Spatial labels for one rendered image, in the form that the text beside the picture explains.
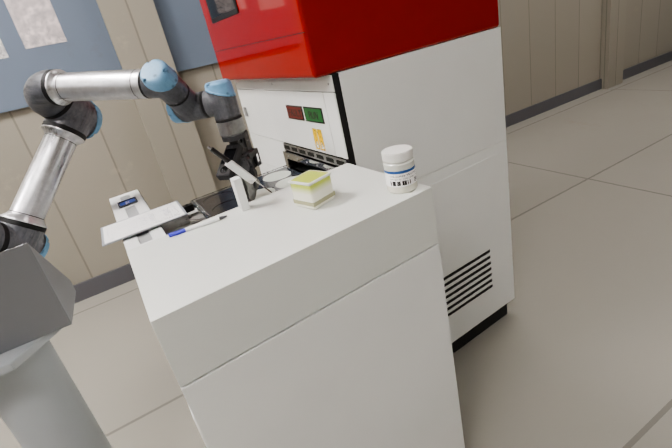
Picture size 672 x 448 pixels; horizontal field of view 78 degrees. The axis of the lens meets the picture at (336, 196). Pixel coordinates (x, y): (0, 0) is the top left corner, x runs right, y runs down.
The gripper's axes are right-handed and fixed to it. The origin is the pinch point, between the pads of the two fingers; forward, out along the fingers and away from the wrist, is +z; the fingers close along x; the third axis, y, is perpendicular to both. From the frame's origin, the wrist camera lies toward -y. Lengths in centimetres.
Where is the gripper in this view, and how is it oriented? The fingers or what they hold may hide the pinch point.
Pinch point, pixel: (249, 199)
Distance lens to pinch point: 129.6
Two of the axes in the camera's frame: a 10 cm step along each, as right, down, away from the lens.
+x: -9.5, 0.8, 3.1
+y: 2.5, -4.1, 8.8
